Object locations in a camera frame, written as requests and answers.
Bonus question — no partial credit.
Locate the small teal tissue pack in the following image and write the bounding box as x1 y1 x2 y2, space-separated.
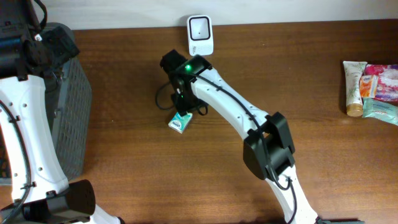
168 113 193 134

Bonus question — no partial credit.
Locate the white Pantene tube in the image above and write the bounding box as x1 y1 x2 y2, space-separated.
343 61 367 117

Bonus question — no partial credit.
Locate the small orange tissue pack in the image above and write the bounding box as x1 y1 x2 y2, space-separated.
359 75 378 98

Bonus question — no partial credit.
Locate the mint green wipes pack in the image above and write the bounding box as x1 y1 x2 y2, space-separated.
363 98 397 125

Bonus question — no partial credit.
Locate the purple tissue pack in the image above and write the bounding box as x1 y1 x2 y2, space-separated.
365 64 397 102

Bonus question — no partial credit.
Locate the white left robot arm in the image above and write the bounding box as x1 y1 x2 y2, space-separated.
1 1 122 223

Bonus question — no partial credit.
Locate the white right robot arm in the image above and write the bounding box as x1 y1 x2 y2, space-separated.
160 50 319 224

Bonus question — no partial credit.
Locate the white barcode scanner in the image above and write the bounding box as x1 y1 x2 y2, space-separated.
187 15 214 56

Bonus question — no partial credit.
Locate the dark grey plastic basket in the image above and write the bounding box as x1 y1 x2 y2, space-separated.
43 22 93 181

